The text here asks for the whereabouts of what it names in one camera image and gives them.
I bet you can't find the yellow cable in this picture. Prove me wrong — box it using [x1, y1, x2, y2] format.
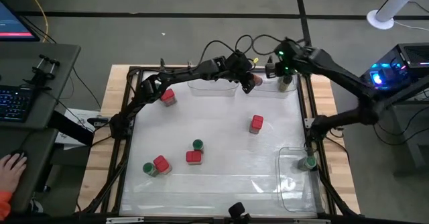
[21, 0, 50, 44]

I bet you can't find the black computer mouse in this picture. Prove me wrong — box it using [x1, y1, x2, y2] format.
[9, 149, 28, 161]

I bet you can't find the person's hand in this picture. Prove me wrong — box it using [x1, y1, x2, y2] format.
[0, 153, 27, 194]

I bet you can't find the white cardboard box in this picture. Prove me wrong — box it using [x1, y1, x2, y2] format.
[55, 108, 101, 151]

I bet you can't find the person's forearm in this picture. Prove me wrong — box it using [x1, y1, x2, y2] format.
[0, 190, 13, 221]

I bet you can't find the green-lidded glass spice jar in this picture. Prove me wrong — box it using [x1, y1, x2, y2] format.
[142, 162, 159, 178]
[192, 138, 205, 154]
[297, 155, 318, 172]

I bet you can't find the black cable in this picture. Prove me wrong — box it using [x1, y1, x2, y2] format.
[197, 34, 255, 67]

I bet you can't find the laptop screen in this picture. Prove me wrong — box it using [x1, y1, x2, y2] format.
[0, 0, 41, 43]

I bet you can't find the black-capped olive spice jar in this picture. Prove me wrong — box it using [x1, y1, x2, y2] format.
[278, 74, 293, 93]

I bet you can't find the black desktop computer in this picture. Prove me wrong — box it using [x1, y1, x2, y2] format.
[360, 42, 429, 94]

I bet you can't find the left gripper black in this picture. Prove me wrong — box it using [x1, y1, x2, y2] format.
[223, 51, 256, 95]

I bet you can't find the clear plastic bin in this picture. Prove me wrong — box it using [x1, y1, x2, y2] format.
[275, 146, 324, 213]
[246, 72, 298, 99]
[186, 78, 240, 97]

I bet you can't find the dark grey desk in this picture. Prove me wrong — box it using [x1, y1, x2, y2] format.
[0, 42, 82, 215]

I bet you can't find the black clamp stand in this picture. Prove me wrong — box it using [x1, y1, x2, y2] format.
[23, 54, 61, 91]

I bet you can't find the black rounded object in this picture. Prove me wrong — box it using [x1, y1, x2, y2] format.
[228, 201, 251, 224]

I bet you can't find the black aluminium table frame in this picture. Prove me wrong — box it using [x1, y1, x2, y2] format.
[76, 58, 361, 224]

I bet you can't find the backlit keyboard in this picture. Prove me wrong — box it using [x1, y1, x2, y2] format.
[0, 85, 36, 123]

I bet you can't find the white tower fan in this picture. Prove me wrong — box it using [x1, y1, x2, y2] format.
[366, 0, 426, 31]

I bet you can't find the red-lidded smoked paprika tin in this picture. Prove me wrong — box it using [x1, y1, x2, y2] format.
[153, 154, 173, 175]
[185, 150, 204, 166]
[249, 114, 265, 135]
[160, 88, 178, 107]

